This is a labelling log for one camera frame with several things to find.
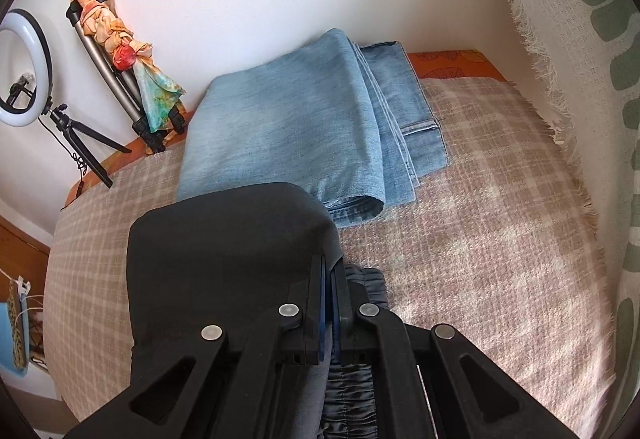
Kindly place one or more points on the leopard print cushion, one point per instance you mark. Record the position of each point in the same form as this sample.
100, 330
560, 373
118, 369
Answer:
19, 339

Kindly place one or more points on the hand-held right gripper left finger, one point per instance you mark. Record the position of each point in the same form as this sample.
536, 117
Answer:
315, 319

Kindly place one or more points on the white green leaf cushion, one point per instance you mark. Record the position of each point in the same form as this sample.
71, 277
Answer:
575, 44

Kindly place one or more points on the folded grey tripod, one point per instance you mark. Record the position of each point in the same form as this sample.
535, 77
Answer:
107, 69

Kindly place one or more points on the dark grey pants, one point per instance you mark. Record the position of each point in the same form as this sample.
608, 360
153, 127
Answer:
210, 259

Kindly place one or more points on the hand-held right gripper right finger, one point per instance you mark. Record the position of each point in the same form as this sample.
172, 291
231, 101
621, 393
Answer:
345, 319

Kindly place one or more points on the colourful orange green scarf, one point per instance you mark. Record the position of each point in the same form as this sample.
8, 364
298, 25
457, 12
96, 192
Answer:
155, 89

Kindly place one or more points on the folded light blue jeans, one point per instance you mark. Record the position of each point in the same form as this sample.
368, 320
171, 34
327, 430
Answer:
300, 119

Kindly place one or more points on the small black tripod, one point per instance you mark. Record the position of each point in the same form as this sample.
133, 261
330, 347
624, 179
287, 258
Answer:
75, 131

